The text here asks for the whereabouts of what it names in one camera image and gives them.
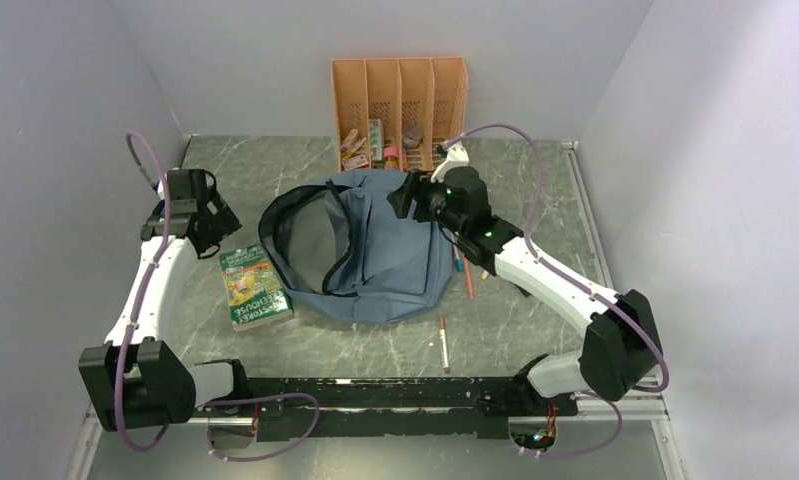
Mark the blue student backpack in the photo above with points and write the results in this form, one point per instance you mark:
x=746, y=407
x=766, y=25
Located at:
x=339, y=249

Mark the green Treehouse book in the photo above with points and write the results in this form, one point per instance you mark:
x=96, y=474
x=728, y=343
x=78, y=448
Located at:
x=254, y=290

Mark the orange pencil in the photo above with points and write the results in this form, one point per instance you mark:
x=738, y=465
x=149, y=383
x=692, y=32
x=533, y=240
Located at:
x=468, y=277

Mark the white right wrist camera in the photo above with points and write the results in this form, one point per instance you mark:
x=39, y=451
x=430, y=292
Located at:
x=453, y=156

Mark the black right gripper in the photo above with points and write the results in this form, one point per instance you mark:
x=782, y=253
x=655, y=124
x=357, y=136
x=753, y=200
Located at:
x=415, y=183

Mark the aluminium frame rail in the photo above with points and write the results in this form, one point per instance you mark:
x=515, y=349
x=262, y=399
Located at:
x=624, y=397

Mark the brown round tape roll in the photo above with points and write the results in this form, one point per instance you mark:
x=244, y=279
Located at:
x=412, y=136

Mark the blue white pen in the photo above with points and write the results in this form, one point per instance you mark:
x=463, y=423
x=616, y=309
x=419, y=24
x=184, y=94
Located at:
x=457, y=259

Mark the brown white marker pen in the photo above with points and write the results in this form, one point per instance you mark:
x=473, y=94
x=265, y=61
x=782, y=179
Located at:
x=443, y=344

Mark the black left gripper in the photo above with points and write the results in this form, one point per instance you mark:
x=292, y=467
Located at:
x=222, y=222

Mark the white green card box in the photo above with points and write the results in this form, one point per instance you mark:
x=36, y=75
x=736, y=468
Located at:
x=376, y=141

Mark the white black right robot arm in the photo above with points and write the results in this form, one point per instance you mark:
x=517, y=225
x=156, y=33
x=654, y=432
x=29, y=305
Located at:
x=620, y=344

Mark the orange plastic file organizer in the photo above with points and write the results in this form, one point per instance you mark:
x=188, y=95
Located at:
x=429, y=91

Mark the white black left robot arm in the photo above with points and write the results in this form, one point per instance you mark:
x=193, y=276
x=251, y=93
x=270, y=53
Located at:
x=158, y=389

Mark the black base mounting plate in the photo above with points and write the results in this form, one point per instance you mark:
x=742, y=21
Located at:
x=379, y=407

